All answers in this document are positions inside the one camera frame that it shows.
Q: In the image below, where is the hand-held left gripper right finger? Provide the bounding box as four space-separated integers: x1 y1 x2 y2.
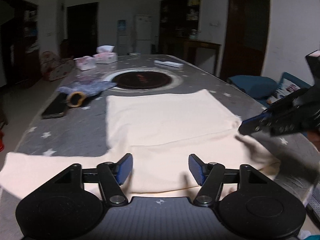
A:
188 154 270 207

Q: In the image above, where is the round built-in induction cooktop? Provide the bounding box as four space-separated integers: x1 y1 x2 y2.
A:
104 69 183 92

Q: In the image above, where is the dark wooden side table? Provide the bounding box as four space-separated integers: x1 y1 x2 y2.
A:
175 36 222 74

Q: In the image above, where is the blue knit work glove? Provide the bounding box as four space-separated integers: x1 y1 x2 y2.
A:
57 79 117 108

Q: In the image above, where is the white power strip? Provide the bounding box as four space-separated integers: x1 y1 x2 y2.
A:
154 59 183 68

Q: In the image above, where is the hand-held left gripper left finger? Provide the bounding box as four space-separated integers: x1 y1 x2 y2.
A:
54 153 133 207

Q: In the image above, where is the cream sweatshirt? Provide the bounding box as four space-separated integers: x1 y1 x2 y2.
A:
0 89 282 202

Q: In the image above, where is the butterfly print cushion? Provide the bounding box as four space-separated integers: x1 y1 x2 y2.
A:
271 72 309 105

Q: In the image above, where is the dark entrance door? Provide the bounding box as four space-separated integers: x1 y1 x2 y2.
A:
66 2 98 58

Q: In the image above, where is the water dispenser with blue bottle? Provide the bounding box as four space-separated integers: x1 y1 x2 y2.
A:
117 20 128 55

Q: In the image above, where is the white refrigerator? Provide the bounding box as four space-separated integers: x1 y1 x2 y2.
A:
135 15 152 55

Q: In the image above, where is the polka dot play tent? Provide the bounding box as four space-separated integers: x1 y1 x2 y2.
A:
40 51 75 82

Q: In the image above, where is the small pink tissue box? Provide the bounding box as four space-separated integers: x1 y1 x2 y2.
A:
74 56 97 70

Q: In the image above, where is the tall wooden display cabinet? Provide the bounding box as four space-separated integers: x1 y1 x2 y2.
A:
160 0 202 55

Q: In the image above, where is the dark wooden interior door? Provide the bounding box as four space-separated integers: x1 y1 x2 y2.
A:
220 0 270 80

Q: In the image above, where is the black smartphone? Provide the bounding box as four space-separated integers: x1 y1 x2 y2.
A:
41 94 69 120

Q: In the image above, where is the white tissue box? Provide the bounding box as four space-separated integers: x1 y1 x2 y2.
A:
93 45 118 64

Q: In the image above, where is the blue sofa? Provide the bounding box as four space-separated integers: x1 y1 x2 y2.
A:
227 74 320 110

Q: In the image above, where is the dark wooden shelf cabinet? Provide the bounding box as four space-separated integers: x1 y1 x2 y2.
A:
22 2 42 85

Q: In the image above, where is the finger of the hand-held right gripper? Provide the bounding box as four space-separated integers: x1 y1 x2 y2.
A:
237 110 304 137
267 87 310 112

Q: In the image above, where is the grey star print tablecloth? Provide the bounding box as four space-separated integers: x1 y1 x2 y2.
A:
0 54 320 240

